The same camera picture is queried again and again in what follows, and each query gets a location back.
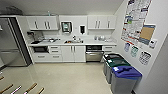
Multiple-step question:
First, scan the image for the black built-in microwave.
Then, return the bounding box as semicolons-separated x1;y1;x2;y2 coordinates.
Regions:
32;45;50;54

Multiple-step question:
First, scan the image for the grey bin green lid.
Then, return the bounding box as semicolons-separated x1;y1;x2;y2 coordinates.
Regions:
105;57;133;84

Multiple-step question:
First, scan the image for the steel paper towel dispenser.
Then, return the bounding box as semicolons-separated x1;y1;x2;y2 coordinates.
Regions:
61;20;73;34

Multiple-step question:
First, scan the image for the black tray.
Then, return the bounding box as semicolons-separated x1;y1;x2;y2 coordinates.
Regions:
30;40;42;46

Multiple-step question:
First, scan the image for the grey bin blue lid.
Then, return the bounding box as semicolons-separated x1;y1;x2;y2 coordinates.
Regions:
110;64;143;94

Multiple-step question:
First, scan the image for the grey bin black lid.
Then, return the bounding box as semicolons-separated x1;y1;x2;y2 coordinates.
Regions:
102;52;123;76

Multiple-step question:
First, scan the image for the teal bottle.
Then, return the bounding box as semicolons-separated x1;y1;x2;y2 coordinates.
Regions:
46;10;51;18

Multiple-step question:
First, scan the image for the white wall cabinet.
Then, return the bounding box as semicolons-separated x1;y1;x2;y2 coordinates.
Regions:
25;15;60;32
87;14;118;30

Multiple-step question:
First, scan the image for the stainless steel dishwasher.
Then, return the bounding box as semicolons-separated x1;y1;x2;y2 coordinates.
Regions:
85;44;104;63

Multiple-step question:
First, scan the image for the small green wall sign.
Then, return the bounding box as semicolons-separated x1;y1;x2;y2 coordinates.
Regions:
130;45;140;58

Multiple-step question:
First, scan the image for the white base cabinet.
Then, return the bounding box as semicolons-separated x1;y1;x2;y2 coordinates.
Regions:
29;43;118;64

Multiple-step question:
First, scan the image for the chrome sink faucet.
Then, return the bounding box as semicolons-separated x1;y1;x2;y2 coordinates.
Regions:
71;35;78;42

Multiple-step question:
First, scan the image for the white wall thermostat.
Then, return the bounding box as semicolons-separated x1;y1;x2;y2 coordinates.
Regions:
148;38;158;50

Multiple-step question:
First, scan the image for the large colourful wall poster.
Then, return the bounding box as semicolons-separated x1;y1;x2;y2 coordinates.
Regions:
120;0;152;46

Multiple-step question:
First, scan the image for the small black white wall sign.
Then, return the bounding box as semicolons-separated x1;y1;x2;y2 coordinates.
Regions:
138;49;152;66

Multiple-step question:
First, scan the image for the stainless steel refrigerator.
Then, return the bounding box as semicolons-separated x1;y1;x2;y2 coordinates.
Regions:
0;17;33;68

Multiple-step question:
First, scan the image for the small blue wall sign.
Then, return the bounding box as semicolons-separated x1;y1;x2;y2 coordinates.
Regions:
123;42;132;53

